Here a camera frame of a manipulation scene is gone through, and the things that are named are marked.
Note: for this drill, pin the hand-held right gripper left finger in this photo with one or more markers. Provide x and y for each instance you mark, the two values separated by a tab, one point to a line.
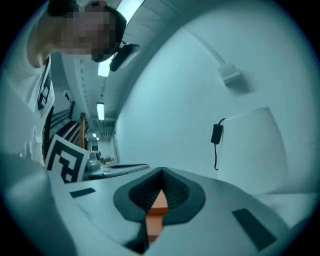
100	212

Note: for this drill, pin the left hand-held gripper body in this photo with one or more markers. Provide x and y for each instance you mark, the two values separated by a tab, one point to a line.
65	160

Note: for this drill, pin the person's head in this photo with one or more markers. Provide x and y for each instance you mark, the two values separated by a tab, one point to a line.
75	32

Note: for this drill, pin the orange cardboard box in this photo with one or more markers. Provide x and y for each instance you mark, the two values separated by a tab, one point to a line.
156	220

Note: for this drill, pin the white round table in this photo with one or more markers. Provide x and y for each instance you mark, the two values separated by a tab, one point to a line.
295	210

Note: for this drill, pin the black head camera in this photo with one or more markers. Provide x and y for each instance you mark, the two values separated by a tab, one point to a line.
123	57

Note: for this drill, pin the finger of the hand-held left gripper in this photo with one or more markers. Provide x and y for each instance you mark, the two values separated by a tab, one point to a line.
125	168

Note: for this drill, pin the narrow ceiling light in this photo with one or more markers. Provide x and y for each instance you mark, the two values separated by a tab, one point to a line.
100	111

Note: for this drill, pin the white table lamp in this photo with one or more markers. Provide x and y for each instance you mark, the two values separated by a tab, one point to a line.
255	150

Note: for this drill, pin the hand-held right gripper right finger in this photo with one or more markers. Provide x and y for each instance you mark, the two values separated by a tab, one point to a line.
215	220

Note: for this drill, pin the wooden staircase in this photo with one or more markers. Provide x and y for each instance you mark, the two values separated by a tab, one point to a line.
75	130

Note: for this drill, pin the person's white shirt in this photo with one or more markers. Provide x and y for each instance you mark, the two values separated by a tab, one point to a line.
20	105

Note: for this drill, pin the long curved ceiling light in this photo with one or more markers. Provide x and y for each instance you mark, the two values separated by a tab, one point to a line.
131	10

